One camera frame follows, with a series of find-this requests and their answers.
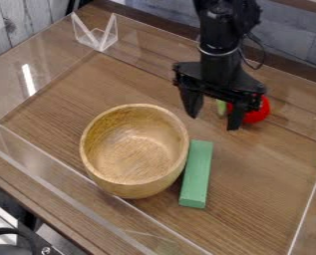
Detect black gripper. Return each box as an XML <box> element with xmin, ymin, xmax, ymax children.
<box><xmin>171</xmin><ymin>51</ymin><xmax>266</xmax><ymax>130</ymax></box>

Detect red felt fruit green leaf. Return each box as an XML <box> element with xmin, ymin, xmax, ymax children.
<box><xmin>215</xmin><ymin>96</ymin><xmax>270</xmax><ymax>124</ymax></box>

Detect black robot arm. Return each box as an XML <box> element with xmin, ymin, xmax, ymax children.
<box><xmin>171</xmin><ymin>0</ymin><xmax>266</xmax><ymax>130</ymax></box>

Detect wooden bowl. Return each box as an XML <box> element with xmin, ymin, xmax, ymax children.
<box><xmin>79</xmin><ymin>104</ymin><xmax>188</xmax><ymax>199</ymax></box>

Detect green rectangular block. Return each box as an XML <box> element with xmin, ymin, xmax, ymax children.
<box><xmin>178</xmin><ymin>140</ymin><xmax>212</xmax><ymax>209</ymax></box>

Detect clear acrylic tray walls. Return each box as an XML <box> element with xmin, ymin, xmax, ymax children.
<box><xmin>0</xmin><ymin>18</ymin><xmax>316</xmax><ymax>255</ymax></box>

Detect clear acrylic corner bracket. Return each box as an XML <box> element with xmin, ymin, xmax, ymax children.
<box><xmin>71</xmin><ymin>13</ymin><xmax>118</xmax><ymax>52</ymax></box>

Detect black metal stand with cable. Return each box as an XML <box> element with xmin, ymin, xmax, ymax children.
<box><xmin>0</xmin><ymin>220</ymin><xmax>64</xmax><ymax>255</ymax></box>

